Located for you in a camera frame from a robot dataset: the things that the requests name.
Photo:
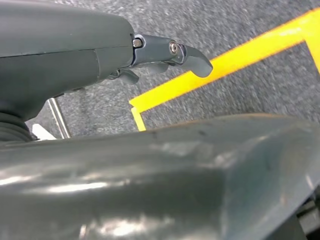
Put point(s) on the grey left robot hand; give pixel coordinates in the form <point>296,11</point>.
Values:
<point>62,49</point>

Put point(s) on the chrome table leg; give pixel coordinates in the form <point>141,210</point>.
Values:
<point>60,119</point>

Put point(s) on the white panel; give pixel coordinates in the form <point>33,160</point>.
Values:
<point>42,134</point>

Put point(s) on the yellow floor tape square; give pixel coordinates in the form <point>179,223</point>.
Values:
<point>225,61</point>

